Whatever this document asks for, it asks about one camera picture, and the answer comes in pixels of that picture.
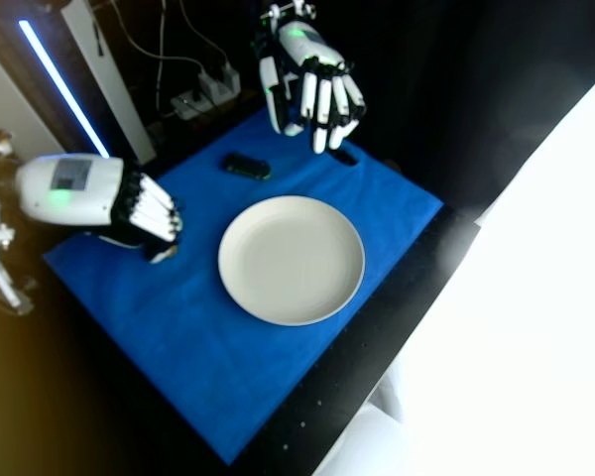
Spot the thin beige cable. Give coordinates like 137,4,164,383
153,0,170,118
109,0,209,75

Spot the white power strip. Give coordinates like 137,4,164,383
197,63,242,105
171,88,215,120

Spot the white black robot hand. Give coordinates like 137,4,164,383
250,19,368,155
15,153,184,265

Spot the green toy car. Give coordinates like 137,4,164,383
221,152,273,180

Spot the white post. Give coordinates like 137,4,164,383
61,0,158,165

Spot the blue-white light strip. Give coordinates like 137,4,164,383
18,19,111,159

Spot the white round plate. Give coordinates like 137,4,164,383
217,194,367,327

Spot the blue cloth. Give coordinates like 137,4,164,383
43,106,445,467

